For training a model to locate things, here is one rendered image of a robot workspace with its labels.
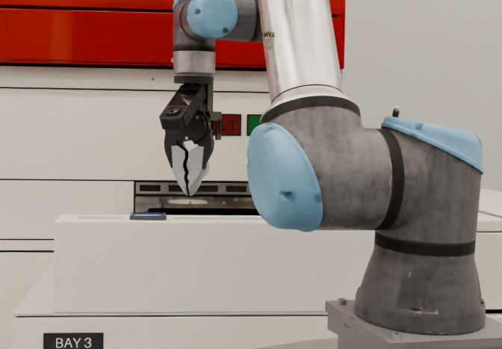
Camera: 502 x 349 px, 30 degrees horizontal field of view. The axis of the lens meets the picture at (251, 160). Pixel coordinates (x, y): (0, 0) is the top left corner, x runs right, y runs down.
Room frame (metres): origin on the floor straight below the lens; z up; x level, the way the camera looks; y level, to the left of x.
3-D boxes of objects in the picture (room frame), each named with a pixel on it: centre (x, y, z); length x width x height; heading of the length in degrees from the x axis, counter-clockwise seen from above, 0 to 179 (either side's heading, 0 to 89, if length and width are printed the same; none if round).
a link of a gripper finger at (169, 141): (1.67, 0.13, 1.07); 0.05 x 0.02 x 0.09; 71
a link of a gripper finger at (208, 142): (1.66, 0.09, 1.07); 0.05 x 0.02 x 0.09; 71
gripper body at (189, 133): (1.69, 0.10, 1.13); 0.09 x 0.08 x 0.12; 161
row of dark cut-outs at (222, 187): (2.06, 0.03, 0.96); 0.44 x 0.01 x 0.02; 96
